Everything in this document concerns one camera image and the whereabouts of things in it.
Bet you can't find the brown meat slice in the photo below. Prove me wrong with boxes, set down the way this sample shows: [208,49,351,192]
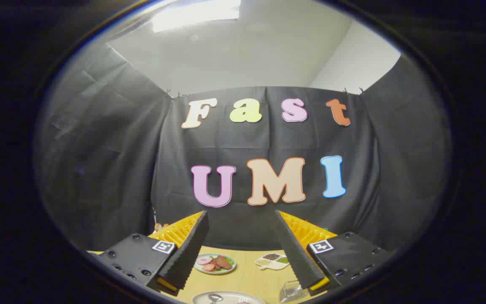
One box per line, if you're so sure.
[211,255,233,270]

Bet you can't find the pale green food plate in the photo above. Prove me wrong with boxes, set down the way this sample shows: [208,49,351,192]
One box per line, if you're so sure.
[194,253,237,275]

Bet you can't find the metal wire cutlery basket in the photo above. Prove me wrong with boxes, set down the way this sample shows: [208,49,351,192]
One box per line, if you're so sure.
[279,280,308,304]

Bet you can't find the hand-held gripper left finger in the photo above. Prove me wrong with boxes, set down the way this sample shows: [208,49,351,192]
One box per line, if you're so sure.
[87,210,210,296]

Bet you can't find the divided white condiment dish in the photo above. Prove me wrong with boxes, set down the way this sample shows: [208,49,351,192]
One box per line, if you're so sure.
[254,252,290,271]

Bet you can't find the large white plate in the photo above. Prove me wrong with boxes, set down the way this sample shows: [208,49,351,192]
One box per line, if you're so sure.
[192,290,265,304]

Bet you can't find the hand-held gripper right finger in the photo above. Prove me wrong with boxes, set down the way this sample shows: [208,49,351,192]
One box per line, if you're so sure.
[273,210,395,296]

